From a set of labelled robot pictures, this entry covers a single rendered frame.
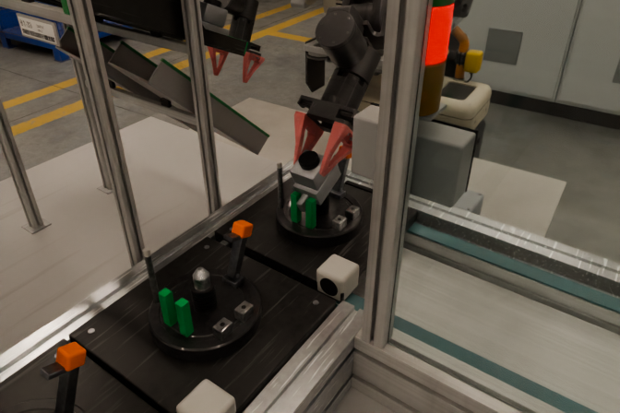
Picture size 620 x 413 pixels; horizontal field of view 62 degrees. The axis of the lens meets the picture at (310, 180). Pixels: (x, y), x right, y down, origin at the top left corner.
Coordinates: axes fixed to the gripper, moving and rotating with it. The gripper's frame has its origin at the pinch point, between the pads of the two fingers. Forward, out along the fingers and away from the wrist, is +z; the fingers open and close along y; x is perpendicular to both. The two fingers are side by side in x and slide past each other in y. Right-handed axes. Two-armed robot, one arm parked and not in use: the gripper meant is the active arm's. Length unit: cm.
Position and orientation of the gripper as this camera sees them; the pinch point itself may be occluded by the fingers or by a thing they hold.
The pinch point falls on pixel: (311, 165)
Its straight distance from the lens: 75.7
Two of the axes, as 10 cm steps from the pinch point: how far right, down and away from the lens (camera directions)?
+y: 8.1, 3.0, -5.1
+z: -4.1, 9.0, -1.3
